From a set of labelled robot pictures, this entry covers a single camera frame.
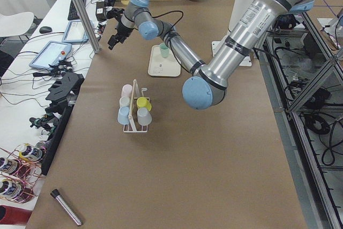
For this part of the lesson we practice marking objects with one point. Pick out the white wire cup rack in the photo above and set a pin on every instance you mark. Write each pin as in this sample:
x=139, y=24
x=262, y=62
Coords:
x=134, y=126

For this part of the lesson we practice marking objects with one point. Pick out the blue teach pendant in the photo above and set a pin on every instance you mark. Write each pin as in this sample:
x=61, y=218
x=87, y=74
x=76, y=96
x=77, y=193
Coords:
x=50, y=55
x=75, y=33

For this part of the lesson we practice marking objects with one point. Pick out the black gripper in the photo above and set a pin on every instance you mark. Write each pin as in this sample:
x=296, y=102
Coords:
x=122, y=30

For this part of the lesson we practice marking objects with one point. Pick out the blue teach pendant far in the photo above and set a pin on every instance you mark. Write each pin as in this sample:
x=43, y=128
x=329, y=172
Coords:
x=75, y=33

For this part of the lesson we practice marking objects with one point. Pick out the light blue cup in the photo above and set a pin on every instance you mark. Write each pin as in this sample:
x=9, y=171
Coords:
x=123, y=115

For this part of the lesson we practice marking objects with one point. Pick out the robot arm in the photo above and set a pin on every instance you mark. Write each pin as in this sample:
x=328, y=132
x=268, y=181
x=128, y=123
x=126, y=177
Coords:
x=208, y=85

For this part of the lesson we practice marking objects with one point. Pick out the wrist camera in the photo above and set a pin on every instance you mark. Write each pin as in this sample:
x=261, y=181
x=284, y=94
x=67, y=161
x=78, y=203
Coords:
x=115, y=13

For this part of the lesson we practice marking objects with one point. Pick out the white chair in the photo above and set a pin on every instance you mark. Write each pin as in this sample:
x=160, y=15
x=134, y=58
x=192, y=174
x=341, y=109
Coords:
x=16, y=25

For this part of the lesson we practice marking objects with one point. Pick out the green cup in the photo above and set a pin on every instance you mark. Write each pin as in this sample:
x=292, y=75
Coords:
x=164, y=50

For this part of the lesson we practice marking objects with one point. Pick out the black tool stand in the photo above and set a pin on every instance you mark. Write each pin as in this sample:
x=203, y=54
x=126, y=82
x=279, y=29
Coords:
x=61, y=95

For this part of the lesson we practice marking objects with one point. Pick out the wooden rack handle rod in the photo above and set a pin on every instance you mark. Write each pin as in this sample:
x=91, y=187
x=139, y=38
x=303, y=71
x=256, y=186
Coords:
x=132, y=99

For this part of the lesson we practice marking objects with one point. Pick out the black computer mouse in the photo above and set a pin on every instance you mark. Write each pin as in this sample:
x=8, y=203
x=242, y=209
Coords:
x=45, y=29

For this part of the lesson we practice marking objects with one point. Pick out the steel cylinder tube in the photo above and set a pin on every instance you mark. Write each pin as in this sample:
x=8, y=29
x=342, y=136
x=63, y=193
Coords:
x=65, y=206

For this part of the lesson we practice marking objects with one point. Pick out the yellow cup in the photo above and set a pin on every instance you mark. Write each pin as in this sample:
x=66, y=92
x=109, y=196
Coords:
x=143, y=102

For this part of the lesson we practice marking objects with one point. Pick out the pink cup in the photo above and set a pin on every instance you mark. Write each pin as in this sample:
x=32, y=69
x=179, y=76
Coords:
x=126, y=90

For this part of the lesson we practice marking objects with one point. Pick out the blue teach pendant near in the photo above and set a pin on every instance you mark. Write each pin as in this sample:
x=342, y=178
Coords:
x=50, y=55

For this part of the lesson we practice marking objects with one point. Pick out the black small box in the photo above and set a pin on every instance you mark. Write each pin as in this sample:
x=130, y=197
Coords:
x=101, y=11

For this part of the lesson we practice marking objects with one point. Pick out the grey cup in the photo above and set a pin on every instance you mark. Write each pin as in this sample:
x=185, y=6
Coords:
x=144, y=117

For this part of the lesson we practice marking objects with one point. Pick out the aluminium frame post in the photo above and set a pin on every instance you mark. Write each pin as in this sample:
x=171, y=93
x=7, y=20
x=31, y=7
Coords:
x=82, y=13

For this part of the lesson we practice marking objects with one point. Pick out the white rabbit tray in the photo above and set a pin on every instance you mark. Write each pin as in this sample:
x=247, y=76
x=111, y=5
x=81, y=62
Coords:
x=160, y=66

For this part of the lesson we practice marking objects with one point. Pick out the pale white-green cup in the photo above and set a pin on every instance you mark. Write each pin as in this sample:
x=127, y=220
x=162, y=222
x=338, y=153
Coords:
x=125, y=101

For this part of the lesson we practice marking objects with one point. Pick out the copper wire basket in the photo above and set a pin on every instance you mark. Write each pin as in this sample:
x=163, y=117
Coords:
x=20, y=171

